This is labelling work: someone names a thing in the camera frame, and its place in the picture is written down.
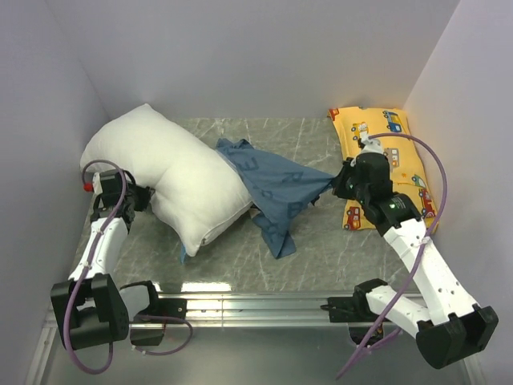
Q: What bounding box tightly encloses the white pillow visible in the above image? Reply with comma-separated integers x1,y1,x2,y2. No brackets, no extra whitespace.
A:
80,103,252,257

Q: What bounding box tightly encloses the blue cartoon mouse pillowcase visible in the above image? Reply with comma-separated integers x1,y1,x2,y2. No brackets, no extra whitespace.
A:
180,138,336,264

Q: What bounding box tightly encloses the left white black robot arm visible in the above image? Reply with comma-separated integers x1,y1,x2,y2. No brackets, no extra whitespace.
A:
50,169,162,351

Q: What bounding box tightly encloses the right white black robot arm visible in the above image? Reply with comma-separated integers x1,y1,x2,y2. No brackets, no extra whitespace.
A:
330,152,499,369

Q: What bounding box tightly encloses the yellow car print pillow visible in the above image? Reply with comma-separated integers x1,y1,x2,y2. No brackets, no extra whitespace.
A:
328,105,440,232

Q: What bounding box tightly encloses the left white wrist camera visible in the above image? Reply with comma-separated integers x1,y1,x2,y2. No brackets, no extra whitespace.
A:
83,172,102,195

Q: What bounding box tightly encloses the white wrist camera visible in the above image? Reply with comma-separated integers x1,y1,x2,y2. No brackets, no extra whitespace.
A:
358,136,384,155
83,172,102,195

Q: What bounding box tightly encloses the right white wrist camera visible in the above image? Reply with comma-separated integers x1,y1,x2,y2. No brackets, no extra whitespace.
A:
358,136,384,155

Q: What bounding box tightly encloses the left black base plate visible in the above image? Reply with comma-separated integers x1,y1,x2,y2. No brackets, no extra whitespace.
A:
134,298,188,323

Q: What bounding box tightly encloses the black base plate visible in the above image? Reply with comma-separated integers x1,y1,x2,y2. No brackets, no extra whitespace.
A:
134,298,188,323
321,297,378,323

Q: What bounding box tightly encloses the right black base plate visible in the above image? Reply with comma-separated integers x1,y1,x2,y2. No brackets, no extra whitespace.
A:
321,297,378,323

